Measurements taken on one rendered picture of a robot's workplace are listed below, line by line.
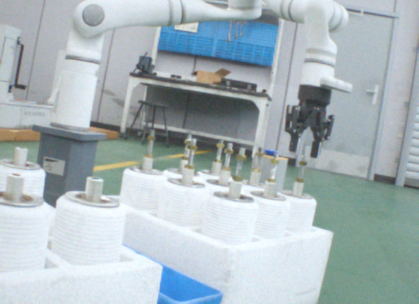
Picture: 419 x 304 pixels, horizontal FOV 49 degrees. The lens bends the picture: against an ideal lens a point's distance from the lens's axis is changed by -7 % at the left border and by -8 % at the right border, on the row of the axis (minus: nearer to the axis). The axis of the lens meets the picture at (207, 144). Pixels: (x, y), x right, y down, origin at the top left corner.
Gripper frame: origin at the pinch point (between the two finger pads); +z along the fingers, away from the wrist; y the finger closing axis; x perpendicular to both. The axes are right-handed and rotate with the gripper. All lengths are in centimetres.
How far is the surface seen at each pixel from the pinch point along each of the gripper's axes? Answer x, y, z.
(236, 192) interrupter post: 7.0, 23.3, 8.9
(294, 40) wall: -364, -337, -119
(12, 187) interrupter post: 18, 66, 9
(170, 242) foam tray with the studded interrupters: 1.8, 31.9, 20.0
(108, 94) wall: -530, -178, -12
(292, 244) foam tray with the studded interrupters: 10.4, 9.2, 18.1
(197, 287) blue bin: 13.3, 32.8, 24.3
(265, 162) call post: -21.4, -8.5, 5.7
